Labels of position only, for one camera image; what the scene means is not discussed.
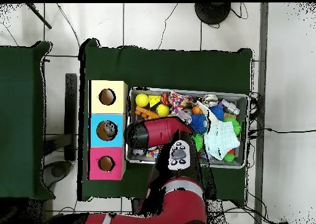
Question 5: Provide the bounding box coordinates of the mint green muslin cloth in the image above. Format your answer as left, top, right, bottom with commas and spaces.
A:
203, 121, 241, 161

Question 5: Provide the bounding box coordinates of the wooden three-hole box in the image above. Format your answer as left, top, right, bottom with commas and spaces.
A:
88, 80, 129, 181

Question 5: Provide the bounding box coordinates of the orange block toy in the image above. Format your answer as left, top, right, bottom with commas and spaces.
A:
135, 106, 161, 120

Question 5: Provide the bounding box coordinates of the polka dot cloth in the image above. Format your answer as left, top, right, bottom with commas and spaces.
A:
170, 91, 194, 115

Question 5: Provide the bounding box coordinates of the blue spiky ball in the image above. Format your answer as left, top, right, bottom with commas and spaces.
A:
189, 114, 208, 135
209, 105, 225, 121

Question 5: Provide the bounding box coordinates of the dark green table cloth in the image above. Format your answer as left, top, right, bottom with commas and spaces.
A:
0, 40, 56, 201
77, 38, 254, 206

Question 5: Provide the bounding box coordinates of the crushed cream can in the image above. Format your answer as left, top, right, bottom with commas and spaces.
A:
202, 94, 219, 106

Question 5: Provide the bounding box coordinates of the green spiky ball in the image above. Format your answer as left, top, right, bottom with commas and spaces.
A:
223, 117, 241, 136

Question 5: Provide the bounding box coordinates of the black upright stand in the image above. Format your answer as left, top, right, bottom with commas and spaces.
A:
44, 73, 78, 162

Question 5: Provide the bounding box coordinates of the grey oval floor object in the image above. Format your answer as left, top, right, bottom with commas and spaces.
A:
40, 160, 73, 188

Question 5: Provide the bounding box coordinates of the black round stand base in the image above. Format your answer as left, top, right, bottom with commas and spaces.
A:
194, 2, 232, 25

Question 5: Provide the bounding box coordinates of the black tripod leg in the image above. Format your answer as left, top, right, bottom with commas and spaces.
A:
25, 2, 53, 30

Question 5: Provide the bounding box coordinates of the silver wire mesh bin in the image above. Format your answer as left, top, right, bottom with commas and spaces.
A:
125, 86, 250, 170

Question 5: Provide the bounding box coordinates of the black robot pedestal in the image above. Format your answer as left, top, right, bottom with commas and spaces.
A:
130, 197, 149, 215

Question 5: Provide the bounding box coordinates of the thin black cable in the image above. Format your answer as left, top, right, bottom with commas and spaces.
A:
56, 2, 81, 48
157, 2, 179, 51

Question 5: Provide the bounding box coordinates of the grey floor cable cover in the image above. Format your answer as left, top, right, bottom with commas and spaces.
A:
254, 2, 269, 224

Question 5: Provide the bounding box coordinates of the black power cable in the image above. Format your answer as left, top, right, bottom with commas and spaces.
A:
247, 127, 316, 136

